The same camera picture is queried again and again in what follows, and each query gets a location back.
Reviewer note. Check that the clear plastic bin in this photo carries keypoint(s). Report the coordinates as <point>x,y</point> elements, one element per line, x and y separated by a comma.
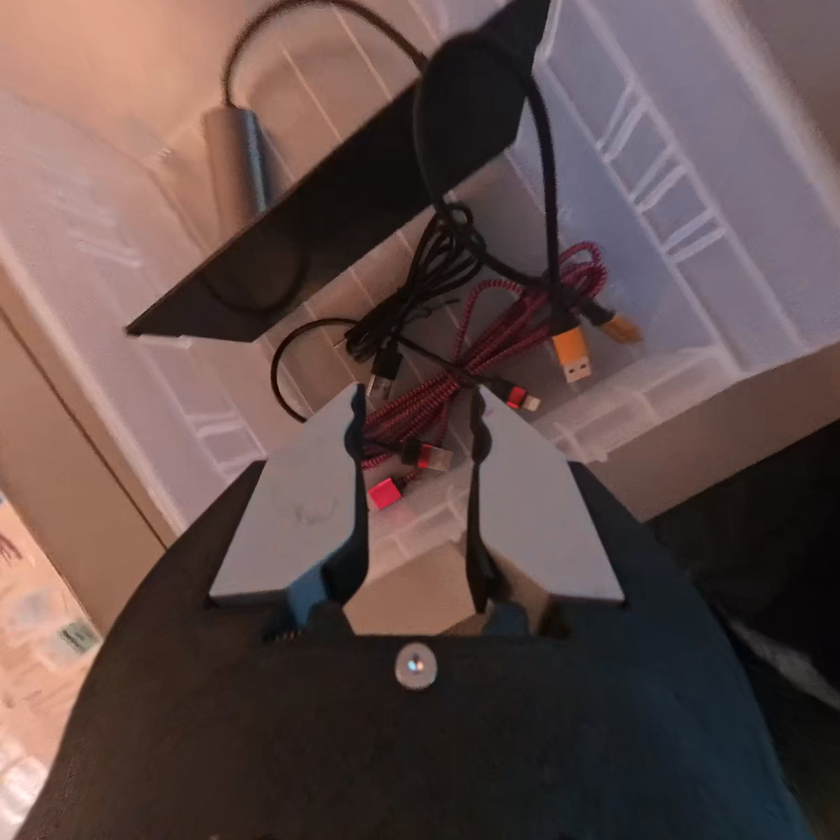
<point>689,164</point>

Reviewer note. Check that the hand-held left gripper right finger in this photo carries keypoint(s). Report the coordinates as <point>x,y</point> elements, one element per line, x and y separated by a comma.
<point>544,525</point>

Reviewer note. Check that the black divider board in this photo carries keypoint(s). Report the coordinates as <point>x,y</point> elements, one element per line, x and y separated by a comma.
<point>367,184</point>

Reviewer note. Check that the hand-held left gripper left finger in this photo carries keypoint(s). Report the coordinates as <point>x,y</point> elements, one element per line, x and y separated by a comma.
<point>289,525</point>

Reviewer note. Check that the dark grey usb hub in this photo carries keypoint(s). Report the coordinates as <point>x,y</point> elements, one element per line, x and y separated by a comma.
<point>243,164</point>

